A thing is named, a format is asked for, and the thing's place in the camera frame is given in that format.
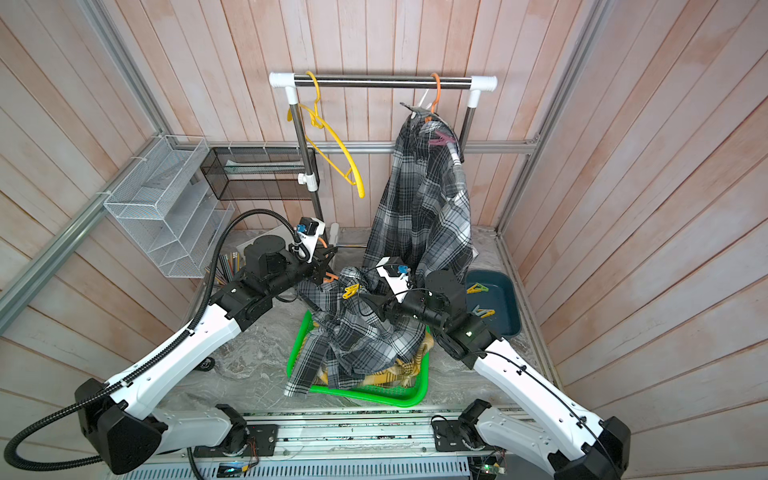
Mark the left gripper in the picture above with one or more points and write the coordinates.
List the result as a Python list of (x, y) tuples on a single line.
[(320, 263)]

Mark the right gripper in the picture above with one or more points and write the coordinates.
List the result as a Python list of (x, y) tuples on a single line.
[(384, 309)]

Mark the yellow clothespin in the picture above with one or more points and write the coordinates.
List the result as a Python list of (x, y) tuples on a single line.
[(477, 288), (350, 291)]

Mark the grey plaid shirt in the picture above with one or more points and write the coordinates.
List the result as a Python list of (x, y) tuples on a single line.
[(424, 214), (348, 340)]

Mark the yellow plaid shirt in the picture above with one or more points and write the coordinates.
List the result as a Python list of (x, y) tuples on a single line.
[(400, 374)]

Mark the yellow plastic hanger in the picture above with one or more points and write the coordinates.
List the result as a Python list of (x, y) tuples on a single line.
[(352, 175)]

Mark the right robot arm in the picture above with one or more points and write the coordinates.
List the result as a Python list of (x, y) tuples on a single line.
[(473, 323)]

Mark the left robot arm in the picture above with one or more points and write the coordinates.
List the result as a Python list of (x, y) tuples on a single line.
[(127, 427)]

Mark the pink pencil cup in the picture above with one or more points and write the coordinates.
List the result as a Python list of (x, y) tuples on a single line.
[(227, 265)]

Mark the yellow clothespin in tray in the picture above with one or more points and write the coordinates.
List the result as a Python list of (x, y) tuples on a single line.
[(477, 288)]

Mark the green plastic basket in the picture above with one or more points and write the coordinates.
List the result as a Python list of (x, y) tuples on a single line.
[(398, 397)]

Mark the dark teal tray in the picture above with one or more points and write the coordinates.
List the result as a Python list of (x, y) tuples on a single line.
[(501, 297)]

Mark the black mesh shelf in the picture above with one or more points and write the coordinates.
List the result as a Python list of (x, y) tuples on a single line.
[(255, 173)]

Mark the pink clothespin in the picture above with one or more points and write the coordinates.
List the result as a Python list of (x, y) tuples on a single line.
[(440, 138)]

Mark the metal clothes rack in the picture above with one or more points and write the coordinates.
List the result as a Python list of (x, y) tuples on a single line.
[(474, 85)]

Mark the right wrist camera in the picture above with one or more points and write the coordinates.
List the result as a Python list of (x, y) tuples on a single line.
[(396, 274)]

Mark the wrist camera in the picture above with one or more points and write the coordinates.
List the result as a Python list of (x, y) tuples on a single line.
[(396, 274), (309, 232)]

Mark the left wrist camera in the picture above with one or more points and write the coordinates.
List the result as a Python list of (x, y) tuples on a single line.
[(309, 232)]

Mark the aluminium front rail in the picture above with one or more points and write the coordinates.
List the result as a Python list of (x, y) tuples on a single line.
[(359, 433)]

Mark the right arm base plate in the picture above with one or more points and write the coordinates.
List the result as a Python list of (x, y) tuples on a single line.
[(457, 436)]

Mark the white wire shelf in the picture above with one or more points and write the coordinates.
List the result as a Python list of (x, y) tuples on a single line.
[(169, 210)]

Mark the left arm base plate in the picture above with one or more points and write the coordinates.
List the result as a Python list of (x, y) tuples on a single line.
[(255, 440)]

